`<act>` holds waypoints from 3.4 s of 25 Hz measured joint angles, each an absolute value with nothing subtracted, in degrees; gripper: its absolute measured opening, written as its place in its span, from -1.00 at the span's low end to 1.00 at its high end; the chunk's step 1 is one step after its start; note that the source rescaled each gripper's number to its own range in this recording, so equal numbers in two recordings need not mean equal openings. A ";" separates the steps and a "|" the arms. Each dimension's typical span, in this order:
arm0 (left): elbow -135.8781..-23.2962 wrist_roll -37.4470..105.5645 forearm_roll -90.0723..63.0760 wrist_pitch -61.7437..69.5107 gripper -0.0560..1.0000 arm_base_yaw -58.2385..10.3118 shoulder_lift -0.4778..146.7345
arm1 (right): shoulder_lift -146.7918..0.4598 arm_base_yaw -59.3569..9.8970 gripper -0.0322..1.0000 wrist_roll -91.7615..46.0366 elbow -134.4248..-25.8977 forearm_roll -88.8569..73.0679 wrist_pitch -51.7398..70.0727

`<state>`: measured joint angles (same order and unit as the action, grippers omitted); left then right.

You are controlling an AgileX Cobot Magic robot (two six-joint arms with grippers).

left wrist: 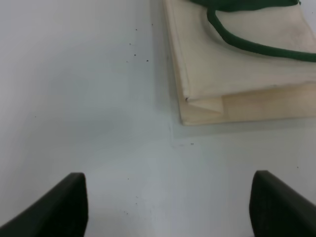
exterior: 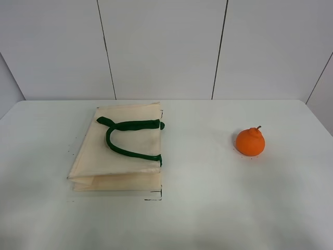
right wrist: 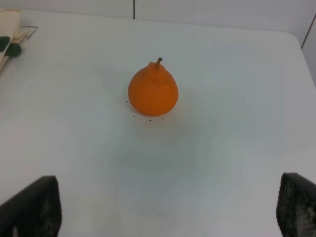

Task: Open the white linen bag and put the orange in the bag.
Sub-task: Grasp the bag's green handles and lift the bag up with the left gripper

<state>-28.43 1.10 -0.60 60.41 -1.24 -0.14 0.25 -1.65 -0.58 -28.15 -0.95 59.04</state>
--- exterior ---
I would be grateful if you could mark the white linen bag green handles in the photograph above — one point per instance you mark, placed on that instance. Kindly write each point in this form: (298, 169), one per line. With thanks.
(121, 150)

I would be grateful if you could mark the orange with stem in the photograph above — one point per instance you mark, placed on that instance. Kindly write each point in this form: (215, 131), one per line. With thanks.
(250, 142)

